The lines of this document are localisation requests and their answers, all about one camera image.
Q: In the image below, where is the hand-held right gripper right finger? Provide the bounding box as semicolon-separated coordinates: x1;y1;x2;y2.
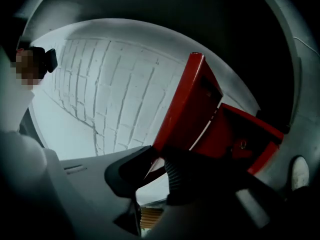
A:
154;145;301;240

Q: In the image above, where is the black head-mounted camera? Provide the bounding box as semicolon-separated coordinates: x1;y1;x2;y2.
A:
28;46;59;75

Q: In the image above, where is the red fire extinguisher box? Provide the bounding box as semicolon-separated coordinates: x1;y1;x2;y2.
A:
143;51;224;185

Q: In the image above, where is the brown slatted wooden planter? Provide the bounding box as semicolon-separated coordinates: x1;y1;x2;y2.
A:
140;206;165;232

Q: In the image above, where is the person's white shoe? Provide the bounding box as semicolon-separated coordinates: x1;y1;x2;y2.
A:
290;155;310;193

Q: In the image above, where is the person's head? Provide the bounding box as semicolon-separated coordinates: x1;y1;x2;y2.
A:
9;47;47;88

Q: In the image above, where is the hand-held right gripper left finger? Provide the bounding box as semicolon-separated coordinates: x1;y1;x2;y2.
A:
59;145;159;240

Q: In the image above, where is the thin white cable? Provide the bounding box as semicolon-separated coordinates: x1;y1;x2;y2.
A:
292;35;320;56

